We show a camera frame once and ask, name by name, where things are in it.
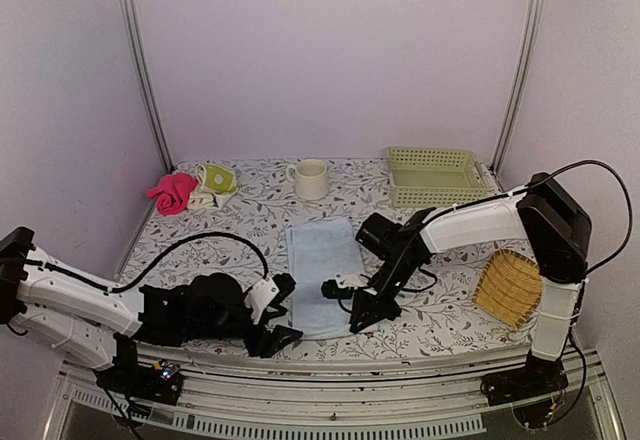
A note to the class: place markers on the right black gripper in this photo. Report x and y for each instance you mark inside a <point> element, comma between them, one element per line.
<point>376,308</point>

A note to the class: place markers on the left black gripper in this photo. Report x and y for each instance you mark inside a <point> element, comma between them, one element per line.
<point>259,347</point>

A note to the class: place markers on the light blue towel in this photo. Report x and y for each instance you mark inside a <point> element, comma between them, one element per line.
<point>319,251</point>

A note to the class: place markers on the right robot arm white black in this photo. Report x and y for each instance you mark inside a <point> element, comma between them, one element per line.
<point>543,215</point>

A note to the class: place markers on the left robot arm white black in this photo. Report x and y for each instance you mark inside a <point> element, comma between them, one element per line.
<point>101,325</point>

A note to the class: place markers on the cream ceramic mug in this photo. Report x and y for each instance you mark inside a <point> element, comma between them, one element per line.
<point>310,179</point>

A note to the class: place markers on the green plastic basket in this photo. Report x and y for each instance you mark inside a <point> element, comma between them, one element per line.
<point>433,177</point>

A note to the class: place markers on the yellow bamboo tray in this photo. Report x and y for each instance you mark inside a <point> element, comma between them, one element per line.
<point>509,288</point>

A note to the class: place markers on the cream green patterned towel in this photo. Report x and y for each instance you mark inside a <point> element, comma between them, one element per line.
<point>216,185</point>

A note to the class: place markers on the pink rolled towel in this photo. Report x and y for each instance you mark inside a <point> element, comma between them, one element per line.
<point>172,193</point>

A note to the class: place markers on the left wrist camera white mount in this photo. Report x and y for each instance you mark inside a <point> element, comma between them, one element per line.
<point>269,292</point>

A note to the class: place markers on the right aluminium frame post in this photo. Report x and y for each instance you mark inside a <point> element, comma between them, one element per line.
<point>531,27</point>

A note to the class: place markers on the aluminium frame post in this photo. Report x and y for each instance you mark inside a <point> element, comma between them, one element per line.
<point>135,40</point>
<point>531,27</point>

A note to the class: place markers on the left aluminium frame post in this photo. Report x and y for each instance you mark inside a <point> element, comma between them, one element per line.
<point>135,40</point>

